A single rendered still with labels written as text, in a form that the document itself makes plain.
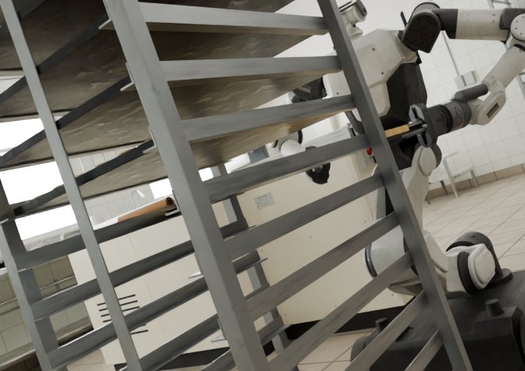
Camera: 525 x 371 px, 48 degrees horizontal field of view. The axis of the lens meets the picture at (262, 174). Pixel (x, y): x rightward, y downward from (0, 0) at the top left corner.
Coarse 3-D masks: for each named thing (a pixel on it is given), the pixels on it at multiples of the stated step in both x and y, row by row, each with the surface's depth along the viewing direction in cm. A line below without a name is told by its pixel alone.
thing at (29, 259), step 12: (144, 216) 127; (156, 216) 130; (108, 228) 119; (120, 228) 122; (132, 228) 124; (72, 240) 112; (108, 240) 115; (24, 252) 104; (36, 252) 106; (48, 252) 107; (60, 252) 109; (72, 252) 108; (24, 264) 103; (36, 264) 102
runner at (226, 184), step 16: (336, 144) 115; (352, 144) 121; (368, 144) 126; (272, 160) 97; (288, 160) 101; (304, 160) 104; (320, 160) 109; (224, 176) 86; (240, 176) 89; (256, 176) 92; (272, 176) 96; (208, 192) 83; (224, 192) 85
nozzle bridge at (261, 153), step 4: (256, 148) 345; (260, 148) 343; (264, 148) 344; (248, 152) 349; (252, 152) 347; (256, 152) 345; (260, 152) 344; (264, 152) 342; (248, 156) 349; (252, 156) 348; (256, 156) 346; (260, 156) 344; (264, 156) 343; (268, 156) 344; (252, 160) 348; (256, 160) 346; (260, 160) 345; (172, 188) 295
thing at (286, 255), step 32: (352, 128) 275; (352, 160) 255; (256, 192) 288; (288, 192) 277; (320, 192) 267; (256, 224) 292; (320, 224) 270; (352, 224) 260; (288, 256) 284; (352, 256) 263; (320, 288) 277; (352, 288) 266; (288, 320) 292; (352, 320) 273
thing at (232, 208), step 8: (216, 168) 152; (224, 168) 153; (216, 176) 152; (224, 200) 152; (232, 200) 152; (224, 208) 153; (232, 208) 151; (240, 208) 153; (232, 216) 152; (240, 216) 152; (248, 272) 152; (256, 272) 151; (256, 280) 151; (264, 280) 152; (256, 288) 152; (272, 312) 151; (280, 336) 151; (280, 344) 150; (288, 344) 152; (296, 368) 152
